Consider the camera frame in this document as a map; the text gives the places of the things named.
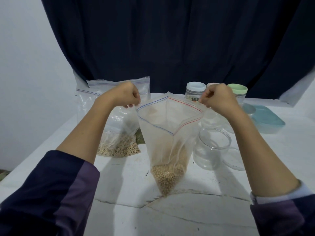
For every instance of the pile of yellow soybeans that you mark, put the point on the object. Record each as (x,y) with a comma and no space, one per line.
(167,177)

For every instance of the person's right hand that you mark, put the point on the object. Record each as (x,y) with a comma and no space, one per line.
(221,100)

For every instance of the teal lidded plastic container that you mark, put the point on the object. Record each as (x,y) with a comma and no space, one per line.
(268,120)

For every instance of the person's right forearm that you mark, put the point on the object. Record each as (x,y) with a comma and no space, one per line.
(261,159)

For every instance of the dark navy curtain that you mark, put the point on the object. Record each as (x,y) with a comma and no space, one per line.
(172,41)

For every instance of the clear bag with soybeans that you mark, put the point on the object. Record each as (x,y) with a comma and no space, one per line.
(170,140)

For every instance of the clear round lid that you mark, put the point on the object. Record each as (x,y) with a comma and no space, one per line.
(235,159)

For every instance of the transparent jar blue lid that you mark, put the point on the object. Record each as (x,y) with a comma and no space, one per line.
(195,87)

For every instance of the zip bag of grains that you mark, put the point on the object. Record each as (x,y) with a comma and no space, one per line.
(118,125)

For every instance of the person's left hand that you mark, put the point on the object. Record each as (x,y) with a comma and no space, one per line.
(120,95)

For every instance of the transparent jar green lid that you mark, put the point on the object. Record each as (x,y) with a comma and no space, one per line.
(237,89)

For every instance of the transparent jar pink lid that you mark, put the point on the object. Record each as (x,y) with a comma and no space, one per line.
(211,84)

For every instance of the person's left forearm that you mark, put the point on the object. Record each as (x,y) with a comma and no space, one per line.
(86,130)

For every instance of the clear zip bag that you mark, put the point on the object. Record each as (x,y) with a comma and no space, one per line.
(145,86)

